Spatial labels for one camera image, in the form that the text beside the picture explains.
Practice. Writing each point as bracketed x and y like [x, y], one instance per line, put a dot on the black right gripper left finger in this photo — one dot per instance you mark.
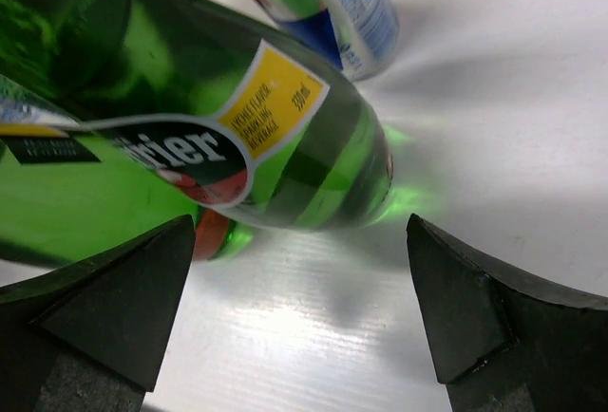
[91, 336]

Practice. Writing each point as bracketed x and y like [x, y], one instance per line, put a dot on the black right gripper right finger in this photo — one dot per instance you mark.
[501, 338]

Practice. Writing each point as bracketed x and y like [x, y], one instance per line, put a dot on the green Perrier glass bottle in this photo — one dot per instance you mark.
[201, 111]

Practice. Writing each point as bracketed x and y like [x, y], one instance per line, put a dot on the green yellow-label glass bottle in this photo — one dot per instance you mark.
[56, 47]

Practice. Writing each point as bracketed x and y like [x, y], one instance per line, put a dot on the blue silver can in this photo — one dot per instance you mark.
[357, 36]

